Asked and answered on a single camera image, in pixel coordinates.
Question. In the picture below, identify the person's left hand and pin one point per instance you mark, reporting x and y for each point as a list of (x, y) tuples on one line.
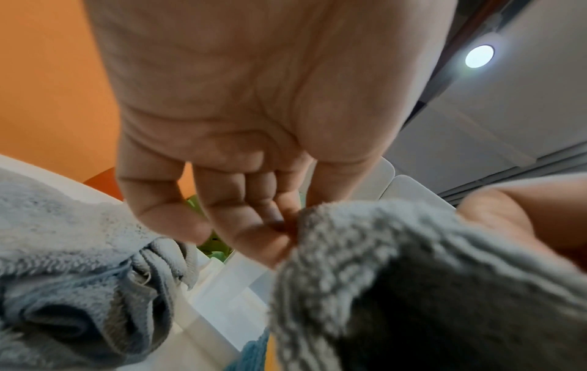
[(252, 90)]

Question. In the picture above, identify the green leafy plant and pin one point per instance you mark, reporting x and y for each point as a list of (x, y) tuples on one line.
[(215, 246)]

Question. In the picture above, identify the red-brown ceiling pipe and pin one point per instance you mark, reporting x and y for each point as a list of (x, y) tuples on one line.
[(477, 14)]

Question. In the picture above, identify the person's right hand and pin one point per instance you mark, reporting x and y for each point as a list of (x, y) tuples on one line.
[(541, 210)]

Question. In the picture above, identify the grey towel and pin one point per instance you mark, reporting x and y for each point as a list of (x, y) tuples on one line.
[(69, 271), (435, 297)]

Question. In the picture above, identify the grey ceiling pipe bundle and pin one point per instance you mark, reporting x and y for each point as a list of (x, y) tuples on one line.
[(518, 174)]

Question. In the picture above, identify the blue towel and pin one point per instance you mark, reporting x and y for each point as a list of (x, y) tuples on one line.
[(254, 353)]

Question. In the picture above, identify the clear plastic storage box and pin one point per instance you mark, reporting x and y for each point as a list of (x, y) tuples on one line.
[(224, 297)]

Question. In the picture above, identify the round white ceiling light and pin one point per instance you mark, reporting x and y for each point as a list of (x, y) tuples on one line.
[(479, 56)]

